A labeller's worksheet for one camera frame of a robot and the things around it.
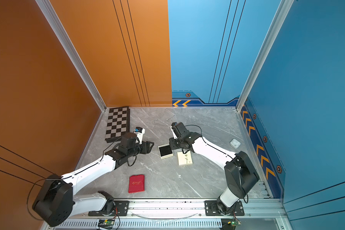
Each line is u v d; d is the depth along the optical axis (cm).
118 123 106
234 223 70
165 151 92
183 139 65
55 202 41
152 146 82
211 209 72
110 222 71
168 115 116
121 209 74
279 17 73
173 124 78
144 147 74
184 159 89
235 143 97
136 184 79
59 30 77
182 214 73
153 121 112
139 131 76
